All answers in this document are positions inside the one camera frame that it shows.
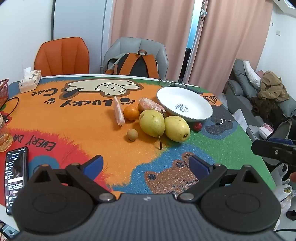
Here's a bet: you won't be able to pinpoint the patterned tissue box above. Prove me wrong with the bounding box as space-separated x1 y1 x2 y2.
18 67 42 93

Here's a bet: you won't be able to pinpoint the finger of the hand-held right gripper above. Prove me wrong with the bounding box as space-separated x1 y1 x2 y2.
252 140 296 167
268 138 296 146

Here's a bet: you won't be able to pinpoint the black smartphone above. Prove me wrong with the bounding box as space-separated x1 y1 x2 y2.
5 147 29 216
0 224 19 240

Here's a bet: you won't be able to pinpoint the colourful cartoon table mat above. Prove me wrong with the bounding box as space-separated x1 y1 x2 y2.
0 75 277 207

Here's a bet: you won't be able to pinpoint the crumpled white plastic bag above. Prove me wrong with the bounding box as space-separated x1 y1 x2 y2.
270 163 294 215

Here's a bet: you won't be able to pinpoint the narrow peeled tangerine piece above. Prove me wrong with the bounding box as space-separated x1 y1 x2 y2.
113 96 126 126

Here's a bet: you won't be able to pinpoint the red plastic basket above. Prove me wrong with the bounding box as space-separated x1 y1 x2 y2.
0 79 10 109

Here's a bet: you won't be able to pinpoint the large white plastic bag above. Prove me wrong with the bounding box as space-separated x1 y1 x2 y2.
231 108 249 131

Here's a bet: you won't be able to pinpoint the black eyeglasses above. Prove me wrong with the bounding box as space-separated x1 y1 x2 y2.
158 78 188 89

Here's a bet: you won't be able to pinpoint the brown jacket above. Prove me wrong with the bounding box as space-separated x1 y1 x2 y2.
251 71 290 102

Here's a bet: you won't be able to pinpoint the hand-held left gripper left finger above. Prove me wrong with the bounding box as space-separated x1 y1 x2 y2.
29 155 117 204

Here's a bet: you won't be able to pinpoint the grey sofa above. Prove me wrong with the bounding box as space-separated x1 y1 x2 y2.
225 59 296 149

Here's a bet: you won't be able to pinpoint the orange and black backpack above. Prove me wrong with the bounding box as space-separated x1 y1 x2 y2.
105 49 160 79

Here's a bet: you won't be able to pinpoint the glass sliding door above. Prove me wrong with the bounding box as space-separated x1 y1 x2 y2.
185 0 210 84

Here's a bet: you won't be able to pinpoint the white plate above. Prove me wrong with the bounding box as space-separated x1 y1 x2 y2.
157 86 213 122

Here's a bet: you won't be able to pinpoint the peeled tangerine half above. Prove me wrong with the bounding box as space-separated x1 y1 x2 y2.
139 98 166 113

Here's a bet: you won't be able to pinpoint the clear plastic bottle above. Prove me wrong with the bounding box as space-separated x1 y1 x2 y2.
0 111 13 153

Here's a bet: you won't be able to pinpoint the white pillow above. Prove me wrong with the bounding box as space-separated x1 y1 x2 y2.
243 60 262 87

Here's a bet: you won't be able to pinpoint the pink cloth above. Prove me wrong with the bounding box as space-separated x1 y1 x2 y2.
258 123 275 139

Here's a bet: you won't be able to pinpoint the grey and black bag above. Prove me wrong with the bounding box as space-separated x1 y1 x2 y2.
266 116 296 142

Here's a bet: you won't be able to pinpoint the orange chair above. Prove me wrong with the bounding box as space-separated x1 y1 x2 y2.
34 37 90 77

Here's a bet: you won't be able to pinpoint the pink curtain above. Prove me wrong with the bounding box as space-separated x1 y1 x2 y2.
111 0 201 82
188 0 274 93

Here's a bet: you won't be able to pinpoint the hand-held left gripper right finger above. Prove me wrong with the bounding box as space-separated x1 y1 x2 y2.
177 155 266 203

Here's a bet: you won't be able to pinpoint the black cable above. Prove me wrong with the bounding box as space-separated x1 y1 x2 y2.
0 97 20 117

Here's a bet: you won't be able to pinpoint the grey chair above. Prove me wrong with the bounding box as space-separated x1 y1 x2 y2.
103 37 169 80

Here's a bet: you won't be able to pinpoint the small white plastic bag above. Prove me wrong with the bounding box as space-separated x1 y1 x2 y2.
218 93 228 108

